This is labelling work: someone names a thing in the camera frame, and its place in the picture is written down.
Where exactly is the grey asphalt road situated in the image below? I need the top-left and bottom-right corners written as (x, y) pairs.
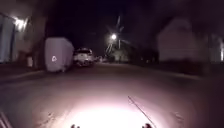
top-left (0, 62), bottom-right (224, 128)

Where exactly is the street lamp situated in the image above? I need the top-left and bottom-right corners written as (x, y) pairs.
top-left (109, 32), bottom-right (122, 51)

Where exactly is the white car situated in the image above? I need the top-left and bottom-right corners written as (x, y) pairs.
top-left (73, 47), bottom-right (95, 67)

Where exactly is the covered vehicle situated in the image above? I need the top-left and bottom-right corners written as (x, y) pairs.
top-left (44, 36), bottom-right (75, 73)

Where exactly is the pale gabled building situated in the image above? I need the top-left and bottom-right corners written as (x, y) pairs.
top-left (156, 17), bottom-right (224, 64)

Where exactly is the pavement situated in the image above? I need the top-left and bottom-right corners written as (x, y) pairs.
top-left (0, 63), bottom-right (46, 81)

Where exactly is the building with lit lamp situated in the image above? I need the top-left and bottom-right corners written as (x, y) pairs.
top-left (0, 0), bottom-right (48, 68)

